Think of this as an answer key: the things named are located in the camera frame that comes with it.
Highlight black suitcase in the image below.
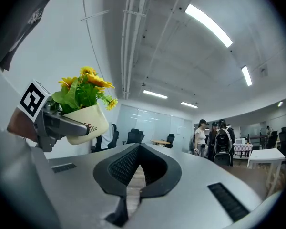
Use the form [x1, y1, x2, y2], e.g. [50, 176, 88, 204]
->
[213, 152, 232, 167]

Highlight black chair with white cloth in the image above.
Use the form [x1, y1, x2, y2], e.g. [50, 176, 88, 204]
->
[90, 122, 120, 153]

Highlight thin wall cable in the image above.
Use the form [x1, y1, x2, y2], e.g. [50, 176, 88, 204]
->
[82, 0, 112, 95]

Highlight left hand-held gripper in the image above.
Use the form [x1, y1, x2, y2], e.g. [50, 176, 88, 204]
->
[17, 79, 90, 152]

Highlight long ceiling light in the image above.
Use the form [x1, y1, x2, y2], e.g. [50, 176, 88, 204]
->
[185, 4, 234, 48]
[143, 89, 169, 100]
[241, 65, 253, 87]
[180, 101, 199, 109]

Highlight frosted glass partition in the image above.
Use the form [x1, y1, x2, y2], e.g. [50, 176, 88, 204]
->
[116, 104, 194, 150]

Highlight person's left forearm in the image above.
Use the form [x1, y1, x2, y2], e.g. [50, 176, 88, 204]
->
[6, 107, 39, 143]

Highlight round wooden table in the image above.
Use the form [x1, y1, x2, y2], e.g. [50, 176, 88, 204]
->
[150, 139, 171, 146]

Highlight black office chair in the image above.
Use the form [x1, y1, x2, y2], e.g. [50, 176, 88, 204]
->
[122, 128, 145, 146]
[266, 126, 286, 150]
[161, 133, 175, 149]

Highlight black and white backpack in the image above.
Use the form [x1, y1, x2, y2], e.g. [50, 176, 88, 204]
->
[214, 127, 231, 154]

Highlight yellow flowers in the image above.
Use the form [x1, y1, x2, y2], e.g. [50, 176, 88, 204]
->
[51, 66, 119, 146]

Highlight white ceiling pipes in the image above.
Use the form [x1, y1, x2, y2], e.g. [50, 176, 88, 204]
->
[120, 0, 153, 100]

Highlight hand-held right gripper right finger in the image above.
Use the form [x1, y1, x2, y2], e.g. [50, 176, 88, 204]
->
[139, 143, 183, 201]

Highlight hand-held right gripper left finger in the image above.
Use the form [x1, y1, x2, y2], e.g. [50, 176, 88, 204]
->
[93, 143, 141, 227]

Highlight white table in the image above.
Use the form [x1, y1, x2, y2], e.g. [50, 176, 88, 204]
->
[247, 148, 286, 198]

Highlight table with checkered cloth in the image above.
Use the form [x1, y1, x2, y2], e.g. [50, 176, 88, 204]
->
[233, 143, 254, 159]

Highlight person's dark grey shirt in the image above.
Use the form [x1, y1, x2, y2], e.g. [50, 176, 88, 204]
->
[0, 0, 61, 72]

